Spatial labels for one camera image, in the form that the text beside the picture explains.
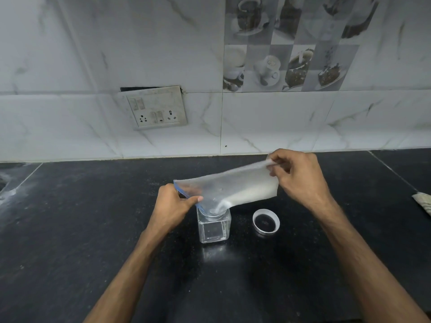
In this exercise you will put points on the person's right hand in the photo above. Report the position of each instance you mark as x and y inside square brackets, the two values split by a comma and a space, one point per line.
[301, 179]

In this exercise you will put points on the person's left hand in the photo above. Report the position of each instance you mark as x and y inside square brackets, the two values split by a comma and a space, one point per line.
[171, 206]

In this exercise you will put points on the person's left thumb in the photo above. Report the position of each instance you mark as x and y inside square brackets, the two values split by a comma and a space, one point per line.
[192, 199]

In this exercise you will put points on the person's right thumb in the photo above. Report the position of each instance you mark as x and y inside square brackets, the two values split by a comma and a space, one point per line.
[275, 172]

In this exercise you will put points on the clear plastic zip bag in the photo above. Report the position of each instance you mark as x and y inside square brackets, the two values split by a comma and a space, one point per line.
[232, 188]

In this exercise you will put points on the person's left forearm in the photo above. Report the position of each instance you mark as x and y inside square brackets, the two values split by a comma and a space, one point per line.
[134, 275]

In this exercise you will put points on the person's right forearm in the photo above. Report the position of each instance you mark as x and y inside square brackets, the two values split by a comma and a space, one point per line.
[367, 269]

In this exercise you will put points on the clear square glass jar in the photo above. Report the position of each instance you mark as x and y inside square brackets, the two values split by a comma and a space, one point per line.
[214, 226]

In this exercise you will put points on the white round jar lid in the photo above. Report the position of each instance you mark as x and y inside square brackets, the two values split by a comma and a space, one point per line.
[266, 221]

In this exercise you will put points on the patterned cloth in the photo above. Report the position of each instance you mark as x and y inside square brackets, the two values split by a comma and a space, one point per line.
[423, 202]

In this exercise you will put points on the white wall switch socket panel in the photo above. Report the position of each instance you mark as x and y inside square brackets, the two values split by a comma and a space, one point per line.
[157, 107]

